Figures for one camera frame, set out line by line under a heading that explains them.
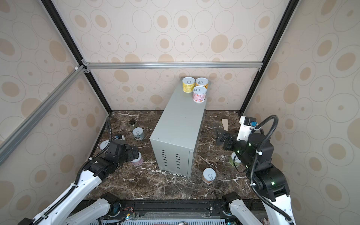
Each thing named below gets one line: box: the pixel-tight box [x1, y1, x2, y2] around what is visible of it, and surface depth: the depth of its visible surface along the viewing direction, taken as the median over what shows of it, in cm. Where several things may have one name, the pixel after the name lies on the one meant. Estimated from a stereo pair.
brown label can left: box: [99, 140, 111, 151], surface depth 96 cm
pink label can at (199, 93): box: [192, 85, 207, 103], surface depth 77 cm
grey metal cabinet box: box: [149, 81, 210, 178], surface depth 70 cm
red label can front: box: [202, 167, 217, 185], surface depth 82 cm
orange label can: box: [195, 77, 210, 89], surface depth 82 cm
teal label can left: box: [132, 127, 145, 141], surface depth 102 cm
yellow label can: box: [182, 76, 196, 94], surface depth 82 cm
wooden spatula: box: [221, 118, 229, 132], surface depth 115 cm
